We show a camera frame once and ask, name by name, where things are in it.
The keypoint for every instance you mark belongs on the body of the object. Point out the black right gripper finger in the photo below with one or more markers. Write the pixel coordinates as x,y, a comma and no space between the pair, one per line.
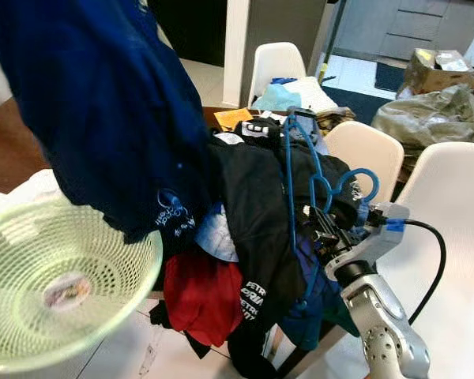
333,213
314,221

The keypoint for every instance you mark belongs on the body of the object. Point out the blue plastic hanger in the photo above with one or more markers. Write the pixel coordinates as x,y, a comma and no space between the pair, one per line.
290,181

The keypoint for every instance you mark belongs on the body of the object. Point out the navy blue shirt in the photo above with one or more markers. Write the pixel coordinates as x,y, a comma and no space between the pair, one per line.
103,103

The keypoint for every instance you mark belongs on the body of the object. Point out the black shirt with white print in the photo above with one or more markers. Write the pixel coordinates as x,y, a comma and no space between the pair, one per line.
253,221

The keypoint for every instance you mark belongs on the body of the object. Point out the white plastic chair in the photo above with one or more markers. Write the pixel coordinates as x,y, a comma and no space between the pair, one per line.
276,63
371,150
458,205

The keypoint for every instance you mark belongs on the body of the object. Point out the royal blue garment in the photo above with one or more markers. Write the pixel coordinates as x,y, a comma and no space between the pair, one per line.
300,316

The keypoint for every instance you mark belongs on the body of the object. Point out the black handheld device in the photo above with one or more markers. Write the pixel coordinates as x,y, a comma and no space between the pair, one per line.
304,122

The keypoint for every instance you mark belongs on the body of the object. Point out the white garment with blue print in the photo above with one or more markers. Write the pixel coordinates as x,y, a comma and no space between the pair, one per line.
217,237

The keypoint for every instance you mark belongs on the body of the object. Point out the white folded cloth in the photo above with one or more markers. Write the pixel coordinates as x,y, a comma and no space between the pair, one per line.
316,93

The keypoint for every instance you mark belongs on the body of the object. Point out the light blue cloth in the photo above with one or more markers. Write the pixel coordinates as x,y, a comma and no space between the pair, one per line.
276,96

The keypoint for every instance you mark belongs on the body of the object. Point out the orange paper packet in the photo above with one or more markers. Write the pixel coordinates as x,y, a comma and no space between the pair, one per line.
233,118

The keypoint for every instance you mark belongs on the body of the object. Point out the olive plastic bag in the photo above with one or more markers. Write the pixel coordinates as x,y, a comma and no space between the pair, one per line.
426,118

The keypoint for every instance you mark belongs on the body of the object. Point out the red garment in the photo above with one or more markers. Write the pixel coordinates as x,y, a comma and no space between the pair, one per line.
197,296

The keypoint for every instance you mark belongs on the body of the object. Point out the dark blue door mat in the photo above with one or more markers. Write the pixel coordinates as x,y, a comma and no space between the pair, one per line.
389,77

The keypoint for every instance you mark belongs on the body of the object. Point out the brown cardboard box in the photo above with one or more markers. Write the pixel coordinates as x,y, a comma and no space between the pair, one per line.
426,79

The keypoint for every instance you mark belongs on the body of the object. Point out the broom pole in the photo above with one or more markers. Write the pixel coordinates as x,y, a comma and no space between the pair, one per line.
334,39

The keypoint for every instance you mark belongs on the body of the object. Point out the grey drawer cabinet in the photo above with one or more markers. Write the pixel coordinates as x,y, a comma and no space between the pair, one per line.
411,28

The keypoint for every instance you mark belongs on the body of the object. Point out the green plastic basket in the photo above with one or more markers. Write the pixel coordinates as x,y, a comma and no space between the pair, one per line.
31,237

